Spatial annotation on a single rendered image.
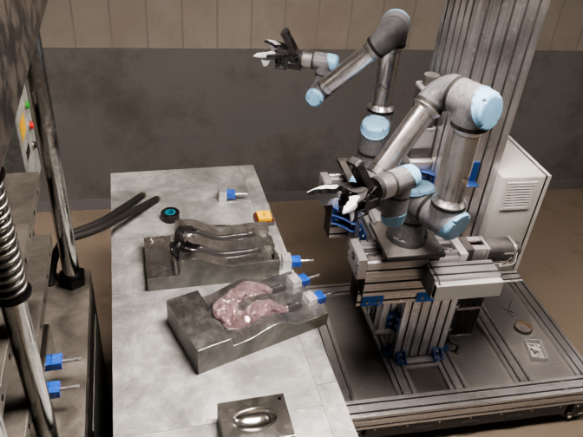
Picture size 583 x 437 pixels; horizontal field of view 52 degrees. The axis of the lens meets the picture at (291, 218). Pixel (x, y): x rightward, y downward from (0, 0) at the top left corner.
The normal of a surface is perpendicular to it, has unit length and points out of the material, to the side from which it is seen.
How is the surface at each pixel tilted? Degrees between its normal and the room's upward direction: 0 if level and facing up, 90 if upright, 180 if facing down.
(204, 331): 0
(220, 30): 90
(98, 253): 0
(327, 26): 90
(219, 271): 90
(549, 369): 0
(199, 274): 90
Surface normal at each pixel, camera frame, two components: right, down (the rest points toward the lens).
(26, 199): 0.07, -0.82
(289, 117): 0.19, 0.57
